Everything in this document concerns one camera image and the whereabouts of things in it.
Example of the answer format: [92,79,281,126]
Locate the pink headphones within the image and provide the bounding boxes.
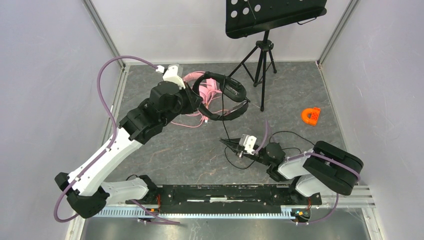
[183,71,222,107]

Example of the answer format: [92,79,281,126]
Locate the black music stand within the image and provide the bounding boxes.
[225,0,327,112]

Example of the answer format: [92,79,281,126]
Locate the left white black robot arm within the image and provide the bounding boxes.
[53,80,203,223]

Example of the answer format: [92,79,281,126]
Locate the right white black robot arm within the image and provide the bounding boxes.
[220,135,364,204]

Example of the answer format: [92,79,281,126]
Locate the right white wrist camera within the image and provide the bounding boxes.
[239,134,257,154]

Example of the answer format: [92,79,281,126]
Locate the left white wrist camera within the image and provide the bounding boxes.
[155,63,186,90]

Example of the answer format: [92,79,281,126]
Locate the orange plastic block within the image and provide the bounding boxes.
[300,107,321,126]

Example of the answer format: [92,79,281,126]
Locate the black headphones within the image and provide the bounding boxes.
[192,71,250,122]

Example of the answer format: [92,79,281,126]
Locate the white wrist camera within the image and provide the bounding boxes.
[155,63,186,90]
[239,134,257,154]

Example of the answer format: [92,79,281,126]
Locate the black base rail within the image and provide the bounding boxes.
[138,184,323,214]

